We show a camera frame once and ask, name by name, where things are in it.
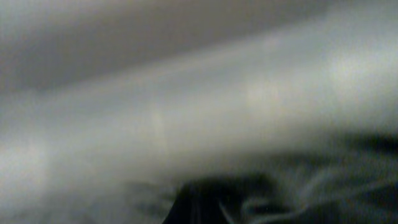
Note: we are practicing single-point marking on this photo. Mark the clear plastic storage bin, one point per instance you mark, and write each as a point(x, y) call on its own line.
point(108, 106)

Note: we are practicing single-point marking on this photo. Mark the black garment with tag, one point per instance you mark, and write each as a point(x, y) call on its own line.
point(352, 183)

